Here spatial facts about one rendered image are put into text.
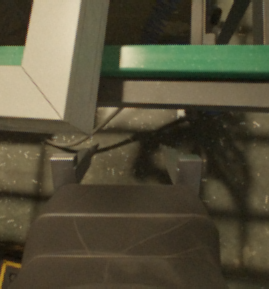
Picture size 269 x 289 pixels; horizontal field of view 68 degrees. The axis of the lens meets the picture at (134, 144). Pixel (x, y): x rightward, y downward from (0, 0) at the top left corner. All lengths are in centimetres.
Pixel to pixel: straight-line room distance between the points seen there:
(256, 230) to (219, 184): 27
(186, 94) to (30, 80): 16
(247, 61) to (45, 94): 21
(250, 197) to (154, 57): 101
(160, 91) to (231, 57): 8
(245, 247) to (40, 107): 114
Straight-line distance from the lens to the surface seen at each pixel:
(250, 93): 26
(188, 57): 25
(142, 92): 24
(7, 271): 101
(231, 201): 115
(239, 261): 122
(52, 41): 20
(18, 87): 19
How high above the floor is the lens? 108
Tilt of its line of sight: 80 degrees down
